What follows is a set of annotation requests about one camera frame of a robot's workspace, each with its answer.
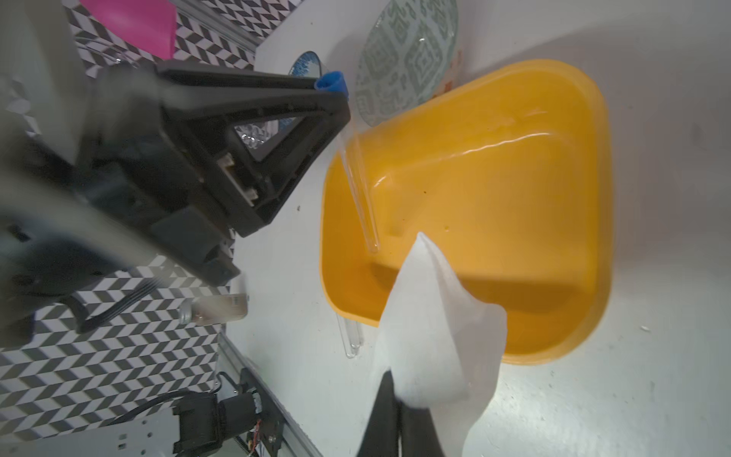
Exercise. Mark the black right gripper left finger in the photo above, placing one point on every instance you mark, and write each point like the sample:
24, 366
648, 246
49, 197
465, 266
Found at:
381, 437

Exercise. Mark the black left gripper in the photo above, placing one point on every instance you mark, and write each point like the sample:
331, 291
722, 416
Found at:
130, 195

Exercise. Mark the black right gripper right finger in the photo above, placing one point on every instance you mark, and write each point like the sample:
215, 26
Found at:
418, 433

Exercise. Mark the white wiping cloth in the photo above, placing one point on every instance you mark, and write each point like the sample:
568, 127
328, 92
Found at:
443, 346

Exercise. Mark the clear test tube blue cap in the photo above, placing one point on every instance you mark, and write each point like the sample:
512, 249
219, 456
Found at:
352, 159

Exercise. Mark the blue floral ceramic bowl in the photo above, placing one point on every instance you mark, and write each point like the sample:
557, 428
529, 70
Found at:
307, 65

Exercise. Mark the pink plastic cup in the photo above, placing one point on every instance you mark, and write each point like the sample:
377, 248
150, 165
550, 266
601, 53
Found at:
149, 25

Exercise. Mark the green patterned ceramic bowl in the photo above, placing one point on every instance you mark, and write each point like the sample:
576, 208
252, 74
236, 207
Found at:
413, 54

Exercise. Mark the small clear vial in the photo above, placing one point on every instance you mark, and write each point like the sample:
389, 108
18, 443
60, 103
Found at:
214, 310

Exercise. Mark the yellow plastic tub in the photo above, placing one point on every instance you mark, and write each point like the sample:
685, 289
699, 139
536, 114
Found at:
511, 177

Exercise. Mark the chrome wire cup stand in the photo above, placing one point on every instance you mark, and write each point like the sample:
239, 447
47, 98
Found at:
255, 135

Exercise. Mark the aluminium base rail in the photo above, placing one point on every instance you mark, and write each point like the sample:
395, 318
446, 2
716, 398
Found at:
270, 429

